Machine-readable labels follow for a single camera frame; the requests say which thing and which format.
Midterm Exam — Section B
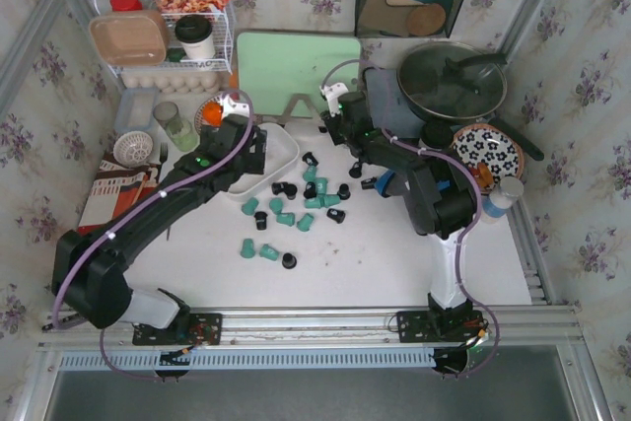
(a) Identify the black fork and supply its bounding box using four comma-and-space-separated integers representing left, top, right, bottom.
158, 142, 169, 181

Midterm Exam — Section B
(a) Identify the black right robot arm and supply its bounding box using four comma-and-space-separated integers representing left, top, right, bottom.
319, 83, 485, 346

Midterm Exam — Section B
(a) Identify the white cup black lid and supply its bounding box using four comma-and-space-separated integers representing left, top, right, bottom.
174, 14, 216, 60

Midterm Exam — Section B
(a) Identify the black mesh organizer rack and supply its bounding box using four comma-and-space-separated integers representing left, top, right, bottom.
354, 0, 463, 38

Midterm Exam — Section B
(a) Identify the patterned folded cloth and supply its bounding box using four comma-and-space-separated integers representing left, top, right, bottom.
77, 154, 162, 235

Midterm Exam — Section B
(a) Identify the white rectangular storage basket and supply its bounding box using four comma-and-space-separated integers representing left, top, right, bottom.
226, 123, 300, 203

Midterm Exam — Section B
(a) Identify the red capped jar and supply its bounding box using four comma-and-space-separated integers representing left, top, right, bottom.
109, 0, 143, 12

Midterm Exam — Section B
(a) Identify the green glass cup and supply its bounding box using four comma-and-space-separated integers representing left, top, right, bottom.
166, 117, 198, 153

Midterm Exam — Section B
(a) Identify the grey plastic cup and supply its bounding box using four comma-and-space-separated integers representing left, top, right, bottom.
152, 102, 179, 129

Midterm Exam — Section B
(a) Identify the black lidded printed jar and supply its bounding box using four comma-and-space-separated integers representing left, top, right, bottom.
420, 120, 454, 150

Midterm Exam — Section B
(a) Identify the green cutting board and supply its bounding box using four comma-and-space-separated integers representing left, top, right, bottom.
237, 32, 361, 116

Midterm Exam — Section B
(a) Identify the black capsule bottom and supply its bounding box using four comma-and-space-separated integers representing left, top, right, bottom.
282, 252, 297, 269

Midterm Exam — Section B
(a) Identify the orange fruit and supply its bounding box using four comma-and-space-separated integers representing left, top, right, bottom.
201, 101, 223, 127

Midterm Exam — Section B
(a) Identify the white perforated small basket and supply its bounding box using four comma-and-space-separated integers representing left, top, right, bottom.
112, 131, 154, 168

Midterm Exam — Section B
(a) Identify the flower patterned plate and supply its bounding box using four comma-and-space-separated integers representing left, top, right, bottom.
452, 123, 525, 194

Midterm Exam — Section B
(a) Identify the fruit plate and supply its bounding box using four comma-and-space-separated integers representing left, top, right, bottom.
193, 94, 232, 139

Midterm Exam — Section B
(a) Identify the teal capsule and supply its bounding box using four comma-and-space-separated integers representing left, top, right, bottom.
241, 197, 259, 216
259, 244, 280, 261
240, 239, 256, 259
303, 166, 317, 182
296, 213, 315, 233

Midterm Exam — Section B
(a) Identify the black frying pan with lid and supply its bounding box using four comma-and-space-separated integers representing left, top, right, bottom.
396, 41, 544, 162

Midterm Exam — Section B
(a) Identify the white wire shelf rack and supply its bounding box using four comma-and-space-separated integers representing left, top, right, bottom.
92, 0, 236, 73

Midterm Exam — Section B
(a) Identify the black capsule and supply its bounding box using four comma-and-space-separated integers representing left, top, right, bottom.
326, 208, 346, 224
253, 211, 267, 231
282, 252, 297, 269
302, 152, 318, 167

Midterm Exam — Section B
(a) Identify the blue cloth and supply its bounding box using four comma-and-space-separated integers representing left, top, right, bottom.
374, 170, 409, 198

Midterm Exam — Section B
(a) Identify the white egg tray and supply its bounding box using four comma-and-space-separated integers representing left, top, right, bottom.
120, 71, 222, 94

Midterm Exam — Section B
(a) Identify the brown lidded food container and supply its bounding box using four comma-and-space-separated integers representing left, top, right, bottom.
89, 10, 170, 67

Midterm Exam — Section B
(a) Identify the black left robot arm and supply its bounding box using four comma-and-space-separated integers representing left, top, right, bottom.
51, 114, 265, 329

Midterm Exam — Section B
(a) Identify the white blue bottle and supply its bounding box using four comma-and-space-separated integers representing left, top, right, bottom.
481, 176, 525, 223

